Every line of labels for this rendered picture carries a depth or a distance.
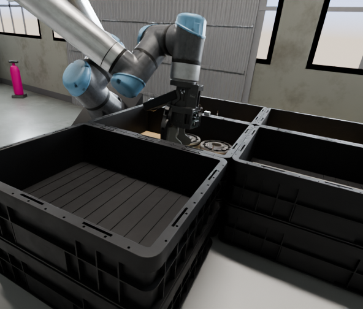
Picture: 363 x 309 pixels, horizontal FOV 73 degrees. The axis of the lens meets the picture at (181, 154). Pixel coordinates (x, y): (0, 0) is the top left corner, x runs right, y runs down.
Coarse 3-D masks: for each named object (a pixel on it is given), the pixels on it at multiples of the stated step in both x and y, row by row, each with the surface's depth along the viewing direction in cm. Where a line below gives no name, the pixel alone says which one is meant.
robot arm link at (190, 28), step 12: (180, 24) 57; (192, 24) 56; (204, 24) 58; (168, 36) 60; (180, 36) 58; (192, 36) 57; (204, 36) 59; (168, 48) 62; (180, 48) 58; (192, 48) 58; (180, 60) 59; (192, 60) 59
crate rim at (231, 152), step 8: (120, 112) 76; (96, 120) 67; (224, 120) 78; (232, 120) 78; (112, 128) 62; (248, 128) 71; (144, 136) 58; (240, 136) 64; (176, 144) 56; (240, 144) 59; (208, 152) 53; (232, 152) 54
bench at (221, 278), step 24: (216, 240) 61; (216, 264) 54; (240, 264) 55; (264, 264) 55; (0, 288) 45; (192, 288) 48; (216, 288) 49; (240, 288) 49; (264, 288) 50; (288, 288) 50; (312, 288) 51; (336, 288) 51
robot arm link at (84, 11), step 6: (72, 0) 69; (78, 0) 70; (84, 0) 72; (78, 6) 71; (84, 6) 72; (90, 6) 75; (84, 12) 73; (90, 12) 75; (90, 18) 76; (96, 18) 79; (96, 24) 79; (114, 36) 90; (120, 42) 91
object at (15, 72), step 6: (12, 66) 425; (12, 72) 426; (18, 72) 432; (12, 78) 431; (18, 78) 434; (12, 84) 437; (18, 84) 437; (18, 90) 440; (12, 96) 439; (18, 96) 441; (24, 96) 447
